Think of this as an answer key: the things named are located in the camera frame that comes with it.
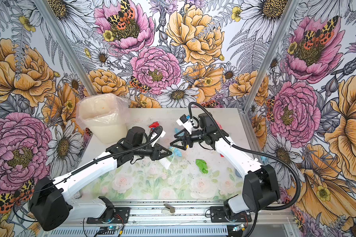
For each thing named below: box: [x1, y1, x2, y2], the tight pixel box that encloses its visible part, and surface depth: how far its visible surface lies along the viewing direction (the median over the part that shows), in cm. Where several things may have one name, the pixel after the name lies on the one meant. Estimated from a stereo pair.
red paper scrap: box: [148, 121, 160, 128], surface depth 111 cm
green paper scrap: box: [195, 158, 209, 174], surface depth 93 cm
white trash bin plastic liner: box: [75, 92, 131, 144], surface depth 93 cm
